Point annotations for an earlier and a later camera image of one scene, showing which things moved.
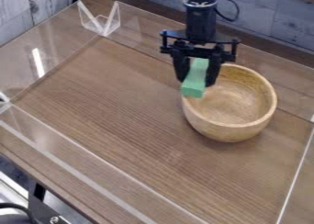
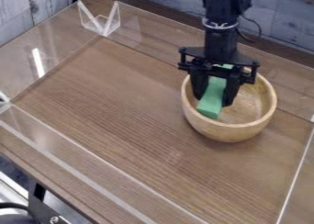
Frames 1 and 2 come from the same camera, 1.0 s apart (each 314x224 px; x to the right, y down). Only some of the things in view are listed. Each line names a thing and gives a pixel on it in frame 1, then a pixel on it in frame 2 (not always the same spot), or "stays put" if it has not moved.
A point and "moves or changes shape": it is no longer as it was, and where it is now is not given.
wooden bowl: [235, 106] stays put
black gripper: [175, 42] -> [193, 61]
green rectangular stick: [193, 84] moves or changes shape
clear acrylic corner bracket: [100, 25] stays put
